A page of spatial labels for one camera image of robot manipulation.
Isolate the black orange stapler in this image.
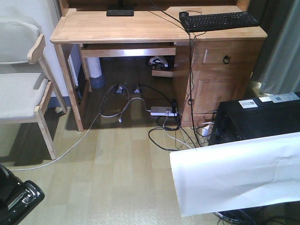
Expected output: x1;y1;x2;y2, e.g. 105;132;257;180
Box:
0;165;45;225

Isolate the wooden chair grey cushion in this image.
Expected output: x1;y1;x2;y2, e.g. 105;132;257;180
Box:
0;20;68;160

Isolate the wooden computer desk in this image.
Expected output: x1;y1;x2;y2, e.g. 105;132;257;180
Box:
50;0;267;131

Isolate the white power strip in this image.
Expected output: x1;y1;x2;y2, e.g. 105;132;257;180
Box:
150;106;178;117

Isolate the white paper sheet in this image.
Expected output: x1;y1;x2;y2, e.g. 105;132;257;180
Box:
170;133;300;217

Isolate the long white floor cable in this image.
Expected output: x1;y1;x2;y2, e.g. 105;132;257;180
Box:
9;97;153;172

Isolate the black monitor cable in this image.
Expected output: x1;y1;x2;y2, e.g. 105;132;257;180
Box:
147;0;200;148

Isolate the black computer tower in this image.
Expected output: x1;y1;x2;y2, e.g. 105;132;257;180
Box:
209;92;300;145

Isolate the black monitor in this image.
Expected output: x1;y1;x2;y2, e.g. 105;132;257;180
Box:
106;0;135;16

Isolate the black keyboard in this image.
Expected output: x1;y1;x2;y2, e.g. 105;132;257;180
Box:
179;11;259;33

